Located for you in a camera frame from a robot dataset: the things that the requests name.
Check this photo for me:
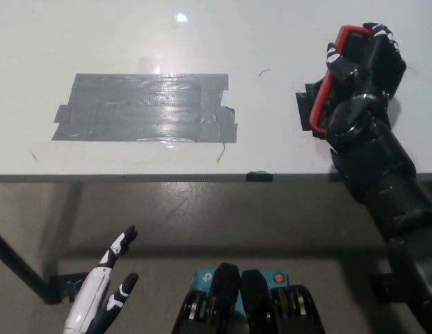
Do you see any black teal robot torso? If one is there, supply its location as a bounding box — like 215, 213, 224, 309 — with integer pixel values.
172, 262, 324, 334

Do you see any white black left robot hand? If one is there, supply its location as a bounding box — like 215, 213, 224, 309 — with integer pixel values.
62, 225, 139, 334

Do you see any black diagonal table brace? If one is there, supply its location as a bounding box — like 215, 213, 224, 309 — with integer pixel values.
0, 225, 51, 306

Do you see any red black digital multimeter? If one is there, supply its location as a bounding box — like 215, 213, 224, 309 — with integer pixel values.
308, 24, 376, 135

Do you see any black tape patch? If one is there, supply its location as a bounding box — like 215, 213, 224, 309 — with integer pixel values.
294, 81, 333, 140

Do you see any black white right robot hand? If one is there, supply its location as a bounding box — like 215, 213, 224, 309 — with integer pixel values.
325, 22, 408, 102

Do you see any black table foot bracket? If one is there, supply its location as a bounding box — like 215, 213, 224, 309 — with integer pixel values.
371, 273, 397, 304
47, 273, 88, 305

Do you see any grey duct tape patch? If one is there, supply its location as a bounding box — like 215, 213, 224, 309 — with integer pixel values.
50, 72, 239, 144

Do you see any small black tape strip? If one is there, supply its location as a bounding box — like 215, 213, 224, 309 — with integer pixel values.
246, 170, 274, 183

